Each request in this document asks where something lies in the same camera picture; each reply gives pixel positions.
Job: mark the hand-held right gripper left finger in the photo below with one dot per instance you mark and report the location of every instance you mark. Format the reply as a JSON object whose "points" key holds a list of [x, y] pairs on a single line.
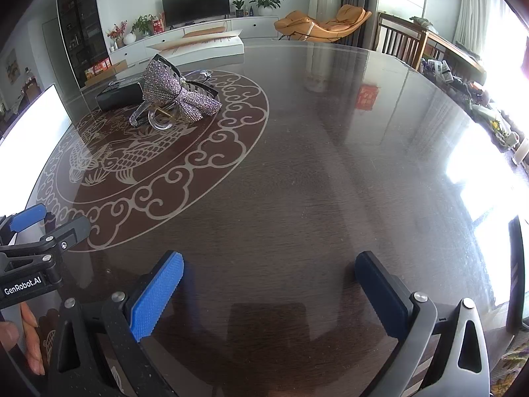
{"points": [[159, 291]]}

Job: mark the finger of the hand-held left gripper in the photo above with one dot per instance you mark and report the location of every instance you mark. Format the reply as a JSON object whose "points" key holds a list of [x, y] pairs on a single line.
{"points": [[72, 231], [27, 217]]}

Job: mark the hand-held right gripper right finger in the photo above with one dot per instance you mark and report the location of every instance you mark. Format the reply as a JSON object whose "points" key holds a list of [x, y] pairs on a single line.
{"points": [[380, 293]]}

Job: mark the white storage box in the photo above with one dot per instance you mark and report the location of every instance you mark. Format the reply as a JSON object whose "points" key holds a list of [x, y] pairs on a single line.
{"points": [[33, 124]]}

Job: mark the rhinestone bow hair clip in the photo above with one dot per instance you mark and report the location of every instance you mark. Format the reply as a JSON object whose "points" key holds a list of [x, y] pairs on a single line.
{"points": [[169, 87]]}

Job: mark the person's left hand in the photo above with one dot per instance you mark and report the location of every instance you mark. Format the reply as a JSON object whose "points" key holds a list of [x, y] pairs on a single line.
{"points": [[32, 339]]}

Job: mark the clear hair claw clip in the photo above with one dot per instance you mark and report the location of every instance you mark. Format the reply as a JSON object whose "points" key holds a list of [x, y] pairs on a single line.
{"points": [[159, 120]]}

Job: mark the black rectangular case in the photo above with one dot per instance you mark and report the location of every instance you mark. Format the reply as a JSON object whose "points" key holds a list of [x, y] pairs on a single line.
{"points": [[118, 97]]}

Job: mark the cardboard box with orange packets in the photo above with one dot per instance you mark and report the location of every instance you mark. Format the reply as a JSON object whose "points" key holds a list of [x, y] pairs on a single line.
{"points": [[105, 68]]}

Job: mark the dark display cabinet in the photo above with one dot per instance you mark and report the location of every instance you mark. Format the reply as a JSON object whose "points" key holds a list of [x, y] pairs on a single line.
{"points": [[82, 29]]}

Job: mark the black hair clip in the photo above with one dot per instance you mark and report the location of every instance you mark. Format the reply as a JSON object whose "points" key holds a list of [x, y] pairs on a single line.
{"points": [[206, 87]]}

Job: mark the white round vase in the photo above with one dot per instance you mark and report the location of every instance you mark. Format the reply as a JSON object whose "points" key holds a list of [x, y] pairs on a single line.
{"points": [[129, 38]]}

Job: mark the red flower bouquet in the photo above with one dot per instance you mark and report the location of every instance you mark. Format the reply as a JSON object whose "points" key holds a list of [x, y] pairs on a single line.
{"points": [[117, 33]]}

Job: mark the pile of small household things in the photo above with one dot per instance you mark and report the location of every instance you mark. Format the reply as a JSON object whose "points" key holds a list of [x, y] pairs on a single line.
{"points": [[475, 103]]}

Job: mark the leafy green potted plant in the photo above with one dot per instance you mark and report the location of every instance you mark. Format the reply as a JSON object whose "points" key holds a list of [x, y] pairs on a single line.
{"points": [[143, 25]]}

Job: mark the red gift box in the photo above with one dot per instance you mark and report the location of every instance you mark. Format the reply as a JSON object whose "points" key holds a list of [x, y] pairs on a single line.
{"points": [[158, 25]]}

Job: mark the white flat cardboard box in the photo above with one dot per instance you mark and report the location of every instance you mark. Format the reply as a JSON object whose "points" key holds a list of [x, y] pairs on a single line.
{"points": [[198, 45]]}

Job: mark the wooden dining chair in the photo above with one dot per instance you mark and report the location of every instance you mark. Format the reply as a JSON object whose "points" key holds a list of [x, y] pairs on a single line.
{"points": [[396, 41]]}

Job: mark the black television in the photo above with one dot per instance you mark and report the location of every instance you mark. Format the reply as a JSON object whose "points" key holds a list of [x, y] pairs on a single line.
{"points": [[196, 4]]}

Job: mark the white television cabinet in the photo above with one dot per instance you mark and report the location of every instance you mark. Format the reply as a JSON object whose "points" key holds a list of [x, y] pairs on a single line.
{"points": [[256, 22]]}

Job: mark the small green potted plant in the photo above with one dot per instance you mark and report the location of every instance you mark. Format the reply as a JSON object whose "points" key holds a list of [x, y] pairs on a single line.
{"points": [[238, 8]]}

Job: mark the orange lounge chair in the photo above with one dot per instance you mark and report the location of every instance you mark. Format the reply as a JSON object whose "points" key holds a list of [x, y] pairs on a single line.
{"points": [[306, 22]]}

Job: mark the grey curtain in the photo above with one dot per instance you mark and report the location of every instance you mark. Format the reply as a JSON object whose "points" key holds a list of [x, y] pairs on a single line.
{"points": [[359, 0]]}

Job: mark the white sheer curtain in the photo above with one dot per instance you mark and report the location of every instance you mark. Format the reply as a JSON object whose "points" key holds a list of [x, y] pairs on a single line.
{"points": [[473, 12]]}

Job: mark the large green potted plant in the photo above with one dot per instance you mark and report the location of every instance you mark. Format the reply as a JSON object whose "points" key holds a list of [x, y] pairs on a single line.
{"points": [[266, 2]]}

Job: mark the framed wall painting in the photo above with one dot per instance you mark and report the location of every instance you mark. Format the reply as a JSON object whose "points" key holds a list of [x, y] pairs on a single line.
{"points": [[12, 65]]}

